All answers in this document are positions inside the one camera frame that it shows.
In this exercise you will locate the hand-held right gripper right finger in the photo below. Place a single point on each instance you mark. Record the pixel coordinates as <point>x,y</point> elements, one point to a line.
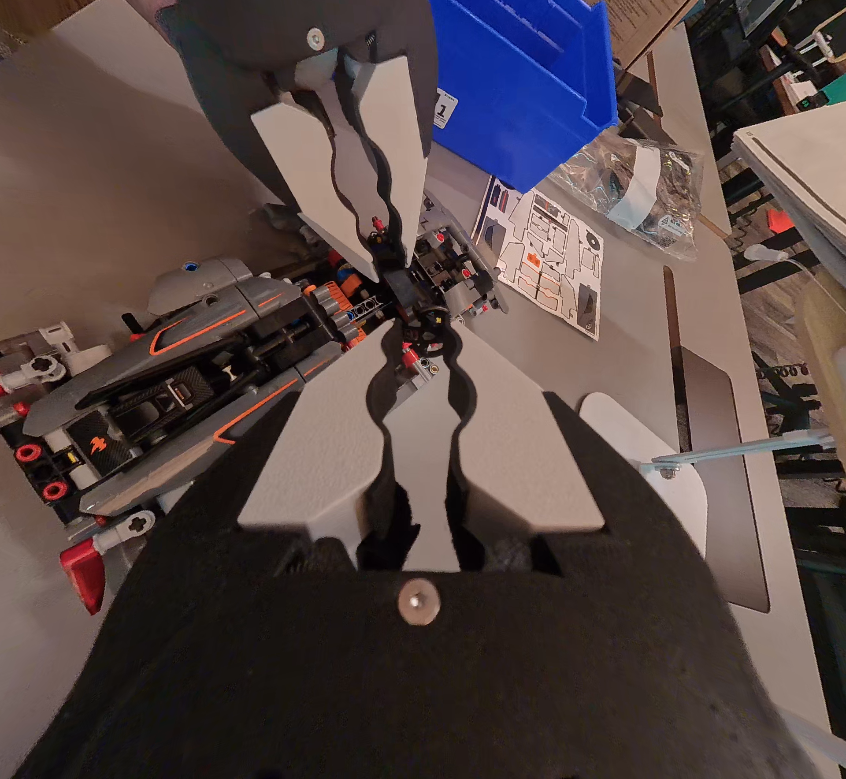
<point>522,461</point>

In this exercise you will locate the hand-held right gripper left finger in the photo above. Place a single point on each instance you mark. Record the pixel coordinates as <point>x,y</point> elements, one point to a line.
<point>317,461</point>

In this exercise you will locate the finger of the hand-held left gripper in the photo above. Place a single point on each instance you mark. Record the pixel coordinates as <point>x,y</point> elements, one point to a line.
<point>297,157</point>
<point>396,131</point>

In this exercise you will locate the grey black lego car model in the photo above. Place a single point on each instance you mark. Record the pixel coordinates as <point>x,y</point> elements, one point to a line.
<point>198,356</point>

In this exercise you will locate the black lego steering wheel assembly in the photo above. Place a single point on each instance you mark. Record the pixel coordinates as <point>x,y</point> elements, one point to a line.
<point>429,315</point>

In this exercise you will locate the lego sticker sheet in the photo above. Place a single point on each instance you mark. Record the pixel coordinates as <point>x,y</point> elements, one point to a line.
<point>548,263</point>

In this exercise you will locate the clear bag of lego parts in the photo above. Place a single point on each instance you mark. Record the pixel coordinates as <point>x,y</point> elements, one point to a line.
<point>634,190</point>

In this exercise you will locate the white stand with metal arms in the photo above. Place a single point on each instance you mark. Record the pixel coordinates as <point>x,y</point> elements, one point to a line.
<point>614,422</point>

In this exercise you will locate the blue storage bin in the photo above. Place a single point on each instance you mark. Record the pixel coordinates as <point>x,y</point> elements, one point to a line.
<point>515,98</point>

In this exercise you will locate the orange plastic object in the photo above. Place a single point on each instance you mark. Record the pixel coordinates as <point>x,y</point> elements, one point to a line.
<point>781,223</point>

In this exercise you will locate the open instruction booklet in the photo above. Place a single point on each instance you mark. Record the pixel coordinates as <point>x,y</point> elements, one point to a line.
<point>806,170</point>

